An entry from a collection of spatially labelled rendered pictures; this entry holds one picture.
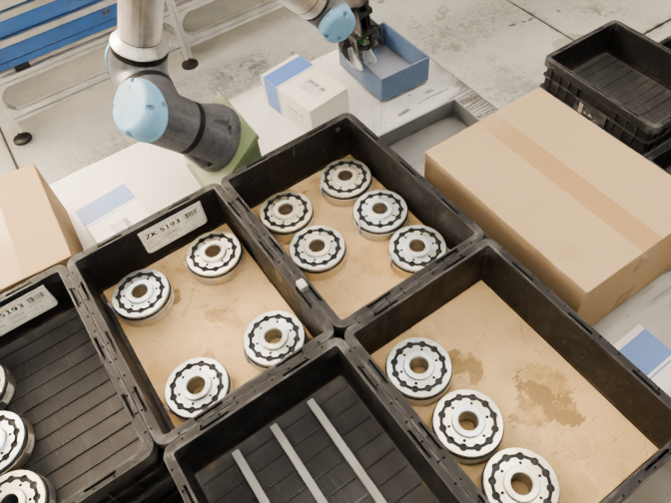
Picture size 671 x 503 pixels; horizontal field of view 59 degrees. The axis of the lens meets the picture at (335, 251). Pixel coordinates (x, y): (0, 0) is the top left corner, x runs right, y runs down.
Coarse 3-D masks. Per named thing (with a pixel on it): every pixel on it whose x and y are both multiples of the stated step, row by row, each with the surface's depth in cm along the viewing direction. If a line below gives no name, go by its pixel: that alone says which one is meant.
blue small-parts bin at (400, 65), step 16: (384, 32) 162; (384, 48) 164; (400, 48) 159; (416, 48) 152; (368, 64) 160; (384, 64) 160; (400, 64) 159; (416, 64) 149; (368, 80) 152; (384, 80) 146; (400, 80) 150; (416, 80) 153; (384, 96) 150
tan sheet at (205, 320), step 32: (192, 288) 108; (224, 288) 108; (256, 288) 107; (160, 320) 105; (192, 320) 104; (224, 320) 104; (160, 352) 101; (192, 352) 100; (224, 352) 100; (160, 384) 97
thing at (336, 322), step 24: (336, 120) 117; (288, 144) 114; (384, 144) 112; (240, 168) 111; (408, 168) 108; (432, 192) 104; (456, 216) 100; (480, 240) 97; (288, 264) 97; (432, 264) 95; (312, 288) 95; (360, 312) 91
